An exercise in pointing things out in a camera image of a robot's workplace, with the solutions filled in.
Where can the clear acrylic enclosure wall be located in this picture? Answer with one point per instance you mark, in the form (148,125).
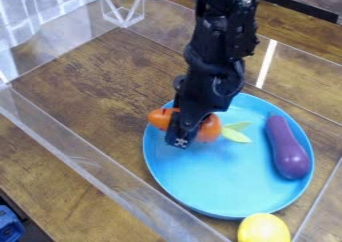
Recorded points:
(91,73)

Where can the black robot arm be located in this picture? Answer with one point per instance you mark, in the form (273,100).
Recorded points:
(223,39)

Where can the blue round plate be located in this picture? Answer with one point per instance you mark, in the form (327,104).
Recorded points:
(226,179)

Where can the blue plastic object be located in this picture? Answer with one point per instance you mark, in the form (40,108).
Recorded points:
(11,226)

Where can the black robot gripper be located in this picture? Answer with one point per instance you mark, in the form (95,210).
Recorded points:
(205,91)

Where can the orange toy carrot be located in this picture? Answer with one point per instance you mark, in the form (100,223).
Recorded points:
(210,129)

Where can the yellow toy fruit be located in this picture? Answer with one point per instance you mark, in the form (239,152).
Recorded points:
(263,227)

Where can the purple toy eggplant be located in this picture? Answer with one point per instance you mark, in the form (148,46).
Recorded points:
(290,158)

